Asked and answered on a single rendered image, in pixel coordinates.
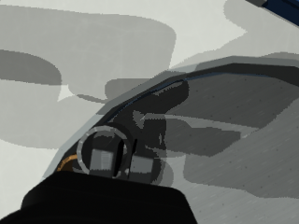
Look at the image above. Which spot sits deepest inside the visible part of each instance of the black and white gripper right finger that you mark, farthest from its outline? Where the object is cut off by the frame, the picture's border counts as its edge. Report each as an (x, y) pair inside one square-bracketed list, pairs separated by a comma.
[(141, 164)]

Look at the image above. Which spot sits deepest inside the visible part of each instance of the bronze ring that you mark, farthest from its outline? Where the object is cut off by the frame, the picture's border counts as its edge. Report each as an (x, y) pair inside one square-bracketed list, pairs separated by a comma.
[(66, 164)]

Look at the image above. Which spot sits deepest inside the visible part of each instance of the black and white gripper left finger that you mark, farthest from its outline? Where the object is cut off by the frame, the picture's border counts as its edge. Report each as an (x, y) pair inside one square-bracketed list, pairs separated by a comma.
[(106, 161)]

